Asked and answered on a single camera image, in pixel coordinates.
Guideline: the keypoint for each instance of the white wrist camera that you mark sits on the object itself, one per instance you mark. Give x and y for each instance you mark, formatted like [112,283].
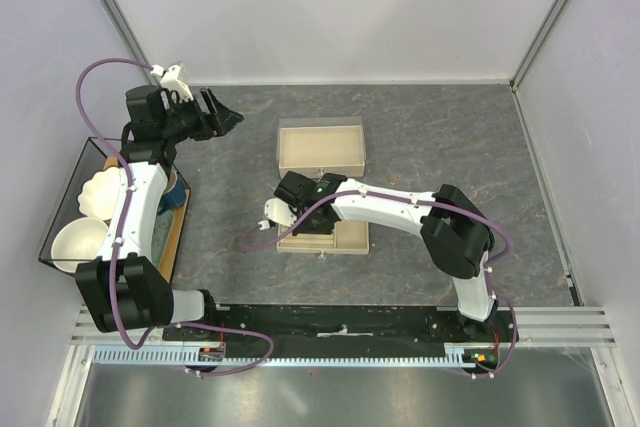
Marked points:
[173,79]
[276,212]

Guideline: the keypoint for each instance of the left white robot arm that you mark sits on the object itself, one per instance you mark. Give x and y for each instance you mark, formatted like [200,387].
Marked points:
[121,286]

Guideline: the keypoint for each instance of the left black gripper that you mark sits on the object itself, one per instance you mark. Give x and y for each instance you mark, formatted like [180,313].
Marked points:
[220,120]

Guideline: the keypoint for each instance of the beige open jewelry box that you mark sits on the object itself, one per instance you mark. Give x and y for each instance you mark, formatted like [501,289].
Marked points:
[313,146]

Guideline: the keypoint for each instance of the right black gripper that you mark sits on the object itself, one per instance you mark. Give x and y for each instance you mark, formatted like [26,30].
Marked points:
[326,228]

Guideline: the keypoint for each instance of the white round bowl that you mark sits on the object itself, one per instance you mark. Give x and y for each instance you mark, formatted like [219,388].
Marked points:
[78,242]

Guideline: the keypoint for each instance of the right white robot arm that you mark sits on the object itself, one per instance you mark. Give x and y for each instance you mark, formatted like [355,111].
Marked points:
[455,233]

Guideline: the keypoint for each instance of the black wire frame box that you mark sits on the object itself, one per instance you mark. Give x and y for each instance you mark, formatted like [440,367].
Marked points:
[91,160]

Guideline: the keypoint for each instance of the beige ring slot tray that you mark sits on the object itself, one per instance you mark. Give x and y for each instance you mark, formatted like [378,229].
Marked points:
[347,238]

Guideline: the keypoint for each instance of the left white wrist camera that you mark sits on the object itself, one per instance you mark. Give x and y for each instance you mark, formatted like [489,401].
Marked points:
[173,79]

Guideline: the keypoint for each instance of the wooden board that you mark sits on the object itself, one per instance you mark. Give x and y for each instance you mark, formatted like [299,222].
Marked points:
[172,242]

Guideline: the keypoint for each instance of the blue mug behind arm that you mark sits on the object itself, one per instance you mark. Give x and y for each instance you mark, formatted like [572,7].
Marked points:
[174,195]

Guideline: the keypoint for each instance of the white scalloped bowl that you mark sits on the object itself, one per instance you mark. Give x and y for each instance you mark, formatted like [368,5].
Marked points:
[99,195]

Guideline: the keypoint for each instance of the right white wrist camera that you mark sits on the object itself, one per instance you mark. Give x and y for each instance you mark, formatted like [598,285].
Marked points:
[276,212]

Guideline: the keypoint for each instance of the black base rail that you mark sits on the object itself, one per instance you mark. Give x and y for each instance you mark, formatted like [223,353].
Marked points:
[305,322]

